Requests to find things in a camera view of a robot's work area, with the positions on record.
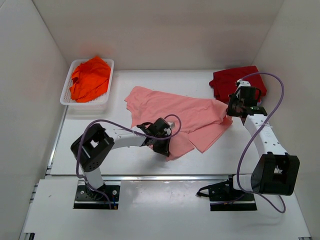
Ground pink polo shirt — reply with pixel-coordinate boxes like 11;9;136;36
125;86;233;161

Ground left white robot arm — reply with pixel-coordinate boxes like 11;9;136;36
70;117;175;199

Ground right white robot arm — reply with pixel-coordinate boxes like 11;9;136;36
224;81;300;200

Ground folded red t shirt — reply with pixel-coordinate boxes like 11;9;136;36
209;65;267;103

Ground orange t shirt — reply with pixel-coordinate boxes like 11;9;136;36
69;56;111;103

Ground white plastic basket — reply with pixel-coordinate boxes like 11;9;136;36
60;58;115;111

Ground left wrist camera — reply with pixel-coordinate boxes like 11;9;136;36
167;121;176;130

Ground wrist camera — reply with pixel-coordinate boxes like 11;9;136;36
167;121;176;130
235;78;251;88

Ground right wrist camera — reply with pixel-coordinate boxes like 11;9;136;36
235;78;251;88

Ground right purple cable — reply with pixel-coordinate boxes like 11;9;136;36
236;72;287;214

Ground purple cable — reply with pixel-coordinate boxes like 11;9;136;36
236;72;287;214
75;114;183;210

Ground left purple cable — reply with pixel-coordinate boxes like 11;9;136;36
75;114;183;210

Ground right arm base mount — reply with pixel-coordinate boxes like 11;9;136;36
196;175;257;212

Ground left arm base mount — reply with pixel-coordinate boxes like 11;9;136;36
73;180;121;210

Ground aluminium table rail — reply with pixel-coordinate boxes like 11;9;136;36
47;174;251;182

